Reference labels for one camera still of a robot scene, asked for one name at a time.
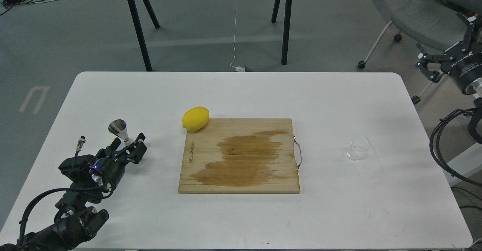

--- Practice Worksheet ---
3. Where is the yellow lemon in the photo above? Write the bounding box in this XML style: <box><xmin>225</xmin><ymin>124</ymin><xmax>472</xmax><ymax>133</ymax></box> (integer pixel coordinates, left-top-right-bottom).
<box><xmin>182</xmin><ymin>106</ymin><xmax>210</xmax><ymax>132</ymax></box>

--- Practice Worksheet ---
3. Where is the black right cable bundle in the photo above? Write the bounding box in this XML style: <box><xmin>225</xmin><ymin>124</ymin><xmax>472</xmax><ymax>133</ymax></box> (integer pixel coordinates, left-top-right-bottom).
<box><xmin>430</xmin><ymin>108</ymin><xmax>482</xmax><ymax>187</ymax></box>

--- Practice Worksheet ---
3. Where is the wooden cutting board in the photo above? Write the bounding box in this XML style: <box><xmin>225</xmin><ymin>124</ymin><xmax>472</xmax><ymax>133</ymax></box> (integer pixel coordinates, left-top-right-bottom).
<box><xmin>178</xmin><ymin>118</ymin><xmax>300</xmax><ymax>194</ymax></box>

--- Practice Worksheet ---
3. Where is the steel double jigger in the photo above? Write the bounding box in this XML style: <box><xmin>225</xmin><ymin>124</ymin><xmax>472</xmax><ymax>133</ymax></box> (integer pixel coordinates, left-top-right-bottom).
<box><xmin>107</xmin><ymin>119</ymin><xmax>135</xmax><ymax>145</ymax></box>

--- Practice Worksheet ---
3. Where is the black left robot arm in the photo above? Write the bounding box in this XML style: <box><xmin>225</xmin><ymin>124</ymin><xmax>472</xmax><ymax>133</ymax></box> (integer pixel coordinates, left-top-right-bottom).
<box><xmin>1</xmin><ymin>133</ymin><xmax>147</xmax><ymax>251</ymax></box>

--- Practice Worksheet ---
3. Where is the clear glass cup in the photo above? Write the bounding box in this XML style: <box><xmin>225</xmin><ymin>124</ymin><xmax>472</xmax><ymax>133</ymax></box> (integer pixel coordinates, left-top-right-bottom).
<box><xmin>345</xmin><ymin>136</ymin><xmax>370</xmax><ymax>161</ymax></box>

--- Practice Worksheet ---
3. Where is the white hanging cable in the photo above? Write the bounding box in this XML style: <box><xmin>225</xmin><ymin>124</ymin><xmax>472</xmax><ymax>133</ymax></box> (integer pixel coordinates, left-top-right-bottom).
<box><xmin>230</xmin><ymin>0</ymin><xmax>240</xmax><ymax>70</ymax></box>

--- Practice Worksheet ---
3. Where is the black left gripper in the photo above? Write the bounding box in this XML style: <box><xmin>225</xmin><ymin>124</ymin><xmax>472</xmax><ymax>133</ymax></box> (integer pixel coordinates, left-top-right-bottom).
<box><xmin>94</xmin><ymin>132</ymin><xmax>147</xmax><ymax>191</ymax></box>

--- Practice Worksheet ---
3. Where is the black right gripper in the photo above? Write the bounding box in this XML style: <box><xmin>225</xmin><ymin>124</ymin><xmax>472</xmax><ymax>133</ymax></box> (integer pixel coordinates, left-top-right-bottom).
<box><xmin>416</xmin><ymin>12</ymin><xmax>482</xmax><ymax>95</ymax></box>

